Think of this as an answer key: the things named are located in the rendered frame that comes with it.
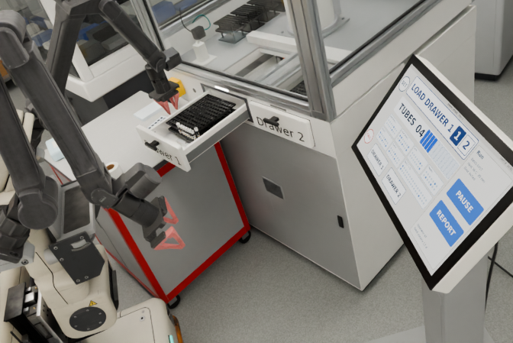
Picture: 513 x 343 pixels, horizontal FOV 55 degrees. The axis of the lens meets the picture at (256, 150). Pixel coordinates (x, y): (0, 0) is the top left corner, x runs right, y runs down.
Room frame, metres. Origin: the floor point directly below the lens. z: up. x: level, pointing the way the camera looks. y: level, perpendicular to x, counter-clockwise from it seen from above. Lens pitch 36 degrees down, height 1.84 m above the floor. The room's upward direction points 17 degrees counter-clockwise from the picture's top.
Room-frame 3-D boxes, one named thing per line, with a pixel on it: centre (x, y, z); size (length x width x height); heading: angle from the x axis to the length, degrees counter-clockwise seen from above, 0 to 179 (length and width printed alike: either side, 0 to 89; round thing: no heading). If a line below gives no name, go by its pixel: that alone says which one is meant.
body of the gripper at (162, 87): (1.60, 0.25, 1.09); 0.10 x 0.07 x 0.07; 123
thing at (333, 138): (1.95, -0.36, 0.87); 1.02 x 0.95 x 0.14; 34
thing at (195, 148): (1.66, 0.16, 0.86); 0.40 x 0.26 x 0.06; 124
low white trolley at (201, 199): (1.89, 0.54, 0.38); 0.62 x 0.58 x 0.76; 34
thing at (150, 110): (2.05, 0.42, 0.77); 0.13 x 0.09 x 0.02; 121
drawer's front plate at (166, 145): (1.54, 0.33, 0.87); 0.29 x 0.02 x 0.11; 34
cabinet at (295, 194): (1.95, -0.36, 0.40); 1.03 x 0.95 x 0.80; 34
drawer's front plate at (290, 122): (1.46, -0.11, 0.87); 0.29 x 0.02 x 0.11; 34
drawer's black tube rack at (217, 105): (1.65, 0.16, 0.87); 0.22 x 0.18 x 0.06; 124
